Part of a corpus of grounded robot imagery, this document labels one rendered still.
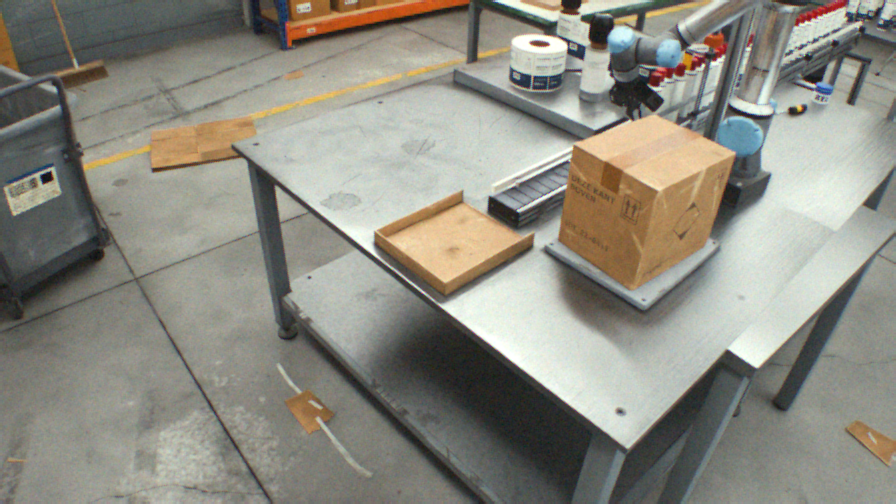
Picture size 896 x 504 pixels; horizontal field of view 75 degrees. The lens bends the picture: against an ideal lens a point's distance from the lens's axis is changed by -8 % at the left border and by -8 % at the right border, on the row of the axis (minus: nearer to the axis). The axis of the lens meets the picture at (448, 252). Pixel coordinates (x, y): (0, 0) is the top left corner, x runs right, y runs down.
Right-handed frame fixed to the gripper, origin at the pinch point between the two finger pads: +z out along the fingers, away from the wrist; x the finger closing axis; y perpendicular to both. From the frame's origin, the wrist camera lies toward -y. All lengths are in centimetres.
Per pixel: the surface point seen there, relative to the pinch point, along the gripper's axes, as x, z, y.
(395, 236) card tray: 81, -35, 12
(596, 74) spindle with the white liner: -11.4, 1.0, 25.5
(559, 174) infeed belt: 36.0, -14.3, 0.5
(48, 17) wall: 95, 8, 455
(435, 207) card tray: 68, -30, 13
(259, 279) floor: 119, 40, 116
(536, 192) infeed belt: 47, -20, -2
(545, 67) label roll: -4.5, -1.7, 42.1
